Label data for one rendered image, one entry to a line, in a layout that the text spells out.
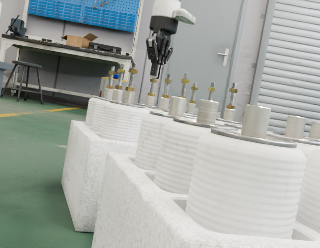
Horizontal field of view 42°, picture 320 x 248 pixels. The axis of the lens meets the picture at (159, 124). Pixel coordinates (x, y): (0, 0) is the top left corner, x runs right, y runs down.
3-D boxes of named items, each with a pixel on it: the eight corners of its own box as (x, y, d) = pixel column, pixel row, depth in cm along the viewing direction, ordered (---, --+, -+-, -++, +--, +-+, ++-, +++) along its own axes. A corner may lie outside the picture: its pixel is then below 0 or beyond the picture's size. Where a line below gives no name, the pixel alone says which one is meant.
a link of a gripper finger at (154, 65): (155, 56, 113) (151, 75, 113) (150, 54, 110) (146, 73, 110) (160, 57, 112) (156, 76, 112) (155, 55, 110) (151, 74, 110)
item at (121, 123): (126, 199, 83) (141, 108, 82) (82, 188, 85) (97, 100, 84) (141, 191, 92) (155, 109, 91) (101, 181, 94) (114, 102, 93)
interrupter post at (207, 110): (198, 128, 47) (203, 99, 47) (191, 126, 50) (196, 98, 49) (218, 131, 48) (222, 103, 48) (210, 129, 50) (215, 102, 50)
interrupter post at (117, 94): (111, 103, 97) (114, 89, 97) (110, 102, 100) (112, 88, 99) (122, 105, 98) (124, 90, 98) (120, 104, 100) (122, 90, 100)
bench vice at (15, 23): (14, 38, 532) (17, 18, 531) (28, 40, 532) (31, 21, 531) (3, 33, 491) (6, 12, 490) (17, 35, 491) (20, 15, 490)
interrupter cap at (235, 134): (231, 142, 33) (233, 134, 33) (198, 131, 40) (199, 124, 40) (313, 155, 35) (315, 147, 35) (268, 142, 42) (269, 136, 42)
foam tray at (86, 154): (74, 232, 79) (90, 138, 78) (60, 183, 116) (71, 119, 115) (254, 244, 91) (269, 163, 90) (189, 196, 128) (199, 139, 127)
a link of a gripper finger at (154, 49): (147, 37, 108) (151, 56, 112) (143, 41, 107) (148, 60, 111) (156, 38, 107) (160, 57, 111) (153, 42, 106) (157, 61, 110)
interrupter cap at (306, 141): (281, 142, 47) (283, 136, 47) (250, 134, 54) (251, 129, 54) (337, 151, 49) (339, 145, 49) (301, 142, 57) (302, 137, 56)
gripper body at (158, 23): (159, 19, 118) (153, 52, 118) (145, 11, 110) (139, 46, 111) (184, 21, 115) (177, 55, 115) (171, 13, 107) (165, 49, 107)
